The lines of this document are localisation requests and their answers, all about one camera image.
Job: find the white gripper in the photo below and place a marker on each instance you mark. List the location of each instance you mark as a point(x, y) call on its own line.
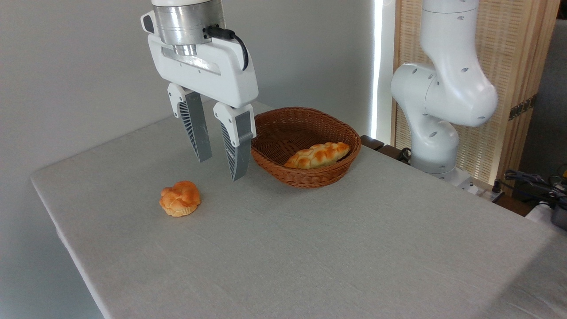
point(221, 73)

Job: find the long braided bread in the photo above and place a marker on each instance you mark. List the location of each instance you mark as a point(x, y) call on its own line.
point(316, 155)

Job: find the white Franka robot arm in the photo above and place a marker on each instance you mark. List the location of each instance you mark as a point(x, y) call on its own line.
point(447, 88)

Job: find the round knotted bread roll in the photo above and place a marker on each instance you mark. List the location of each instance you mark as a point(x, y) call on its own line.
point(180, 198)

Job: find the brown wicker basket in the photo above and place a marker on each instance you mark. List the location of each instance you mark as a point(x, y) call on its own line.
point(310, 177)

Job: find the grey tablecloth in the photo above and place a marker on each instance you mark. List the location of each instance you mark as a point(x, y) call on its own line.
point(310, 248)

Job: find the dark wooden furniture edge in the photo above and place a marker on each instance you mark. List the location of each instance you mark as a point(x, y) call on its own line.
point(376, 145)

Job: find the white power strip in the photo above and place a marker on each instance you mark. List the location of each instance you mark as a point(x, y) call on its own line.
point(489, 194)

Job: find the wooden slatted screen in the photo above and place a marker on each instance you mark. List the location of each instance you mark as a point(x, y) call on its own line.
point(514, 44)

